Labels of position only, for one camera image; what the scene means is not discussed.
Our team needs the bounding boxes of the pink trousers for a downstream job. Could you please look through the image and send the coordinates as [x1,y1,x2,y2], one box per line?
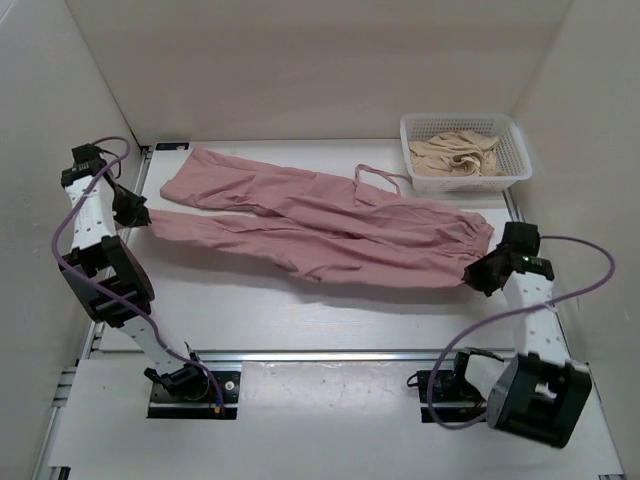
[149,148,494,288]

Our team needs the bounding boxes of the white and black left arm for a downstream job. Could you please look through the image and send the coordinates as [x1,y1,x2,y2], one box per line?
[53,167,215,402]

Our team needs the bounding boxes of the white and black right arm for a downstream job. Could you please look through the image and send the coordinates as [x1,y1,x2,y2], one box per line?
[449,247,592,449]

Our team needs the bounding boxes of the beige trousers in basket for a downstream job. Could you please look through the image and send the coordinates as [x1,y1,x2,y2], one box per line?
[408,130,505,177]

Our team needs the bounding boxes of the white perforated plastic basket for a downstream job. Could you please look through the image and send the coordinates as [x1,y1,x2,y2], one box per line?
[400,113,532,194]

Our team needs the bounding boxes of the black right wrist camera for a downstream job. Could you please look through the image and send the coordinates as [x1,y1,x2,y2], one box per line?
[498,222,555,281]

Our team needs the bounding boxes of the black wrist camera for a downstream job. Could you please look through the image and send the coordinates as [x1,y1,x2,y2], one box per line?
[498,222,555,281]
[60,144,107,188]

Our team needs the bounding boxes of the aluminium frame rail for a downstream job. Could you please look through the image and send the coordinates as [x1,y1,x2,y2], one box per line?
[29,144,151,480]

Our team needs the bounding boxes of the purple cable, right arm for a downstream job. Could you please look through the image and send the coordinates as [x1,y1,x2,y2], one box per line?
[429,235,616,431]

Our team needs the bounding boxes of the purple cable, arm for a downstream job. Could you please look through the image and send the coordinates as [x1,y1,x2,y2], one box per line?
[429,235,616,431]
[52,136,226,401]

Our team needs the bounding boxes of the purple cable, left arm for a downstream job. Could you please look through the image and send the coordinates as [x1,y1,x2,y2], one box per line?
[52,136,226,401]

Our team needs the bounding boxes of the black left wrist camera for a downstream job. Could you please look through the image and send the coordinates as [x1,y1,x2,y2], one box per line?
[60,144,107,188]

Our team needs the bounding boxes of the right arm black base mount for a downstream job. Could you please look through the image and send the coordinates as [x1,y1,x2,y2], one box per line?
[406,370,486,424]

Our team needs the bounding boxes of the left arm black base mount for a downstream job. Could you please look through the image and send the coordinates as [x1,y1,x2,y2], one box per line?
[144,365,241,420]

